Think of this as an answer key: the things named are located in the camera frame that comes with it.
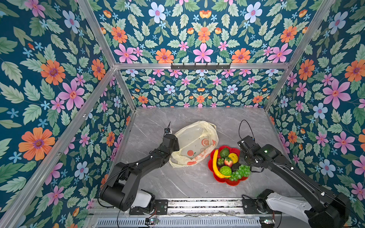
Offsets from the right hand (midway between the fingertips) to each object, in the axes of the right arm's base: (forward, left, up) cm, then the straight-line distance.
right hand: (241, 159), depth 78 cm
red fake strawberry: (0, +6, -5) cm, 8 cm away
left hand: (+16, +37, -2) cm, 41 cm away
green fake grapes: (-6, -1, -3) cm, 6 cm away
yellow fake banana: (-1, +14, -7) cm, 16 cm away
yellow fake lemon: (+4, +2, -6) cm, 8 cm away
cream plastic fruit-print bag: (+20, +25, -13) cm, 34 cm away
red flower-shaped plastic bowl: (-7, +13, -9) cm, 18 cm away
